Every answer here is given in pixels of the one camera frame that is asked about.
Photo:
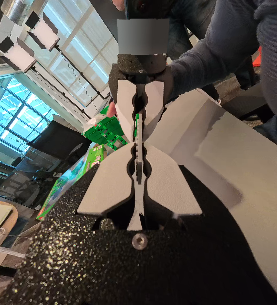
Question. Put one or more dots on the person's right forearm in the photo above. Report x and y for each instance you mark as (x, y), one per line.
(200, 66)

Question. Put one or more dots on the grey desk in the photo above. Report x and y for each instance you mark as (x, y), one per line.
(224, 154)

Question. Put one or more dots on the black monitor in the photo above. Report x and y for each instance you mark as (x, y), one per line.
(57, 140)

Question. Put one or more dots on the silver round duct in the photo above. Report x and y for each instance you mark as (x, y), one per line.
(17, 9)

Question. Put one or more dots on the studio panel light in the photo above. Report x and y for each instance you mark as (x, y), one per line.
(46, 33)
(17, 56)

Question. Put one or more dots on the open green cardboard box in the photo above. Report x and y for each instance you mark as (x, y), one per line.
(105, 135)

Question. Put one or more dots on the black light stand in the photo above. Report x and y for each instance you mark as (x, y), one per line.
(81, 69)
(57, 91)

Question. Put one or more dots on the white plastic bag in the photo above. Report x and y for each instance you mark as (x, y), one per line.
(93, 121)

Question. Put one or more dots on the grey studded building plate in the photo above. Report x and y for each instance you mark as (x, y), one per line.
(140, 152)

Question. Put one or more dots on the green picture toy box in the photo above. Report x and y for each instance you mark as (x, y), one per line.
(64, 185)

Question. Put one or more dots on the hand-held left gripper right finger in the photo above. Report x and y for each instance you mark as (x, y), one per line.
(171, 188)

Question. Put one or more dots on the person's right hand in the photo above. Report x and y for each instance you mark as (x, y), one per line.
(112, 110)

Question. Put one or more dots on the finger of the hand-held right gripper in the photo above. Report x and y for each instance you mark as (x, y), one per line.
(125, 104)
(156, 102)

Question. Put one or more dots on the grey mesh office chair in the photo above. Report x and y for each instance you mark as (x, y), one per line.
(17, 185)

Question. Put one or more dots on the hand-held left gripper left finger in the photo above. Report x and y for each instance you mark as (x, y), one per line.
(105, 185)

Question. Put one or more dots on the orange traffic cone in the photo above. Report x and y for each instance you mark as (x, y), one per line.
(257, 57)

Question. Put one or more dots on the small green brick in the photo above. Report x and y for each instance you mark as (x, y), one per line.
(135, 126)

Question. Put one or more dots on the person's torso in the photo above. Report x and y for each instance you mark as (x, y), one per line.
(276, 59)

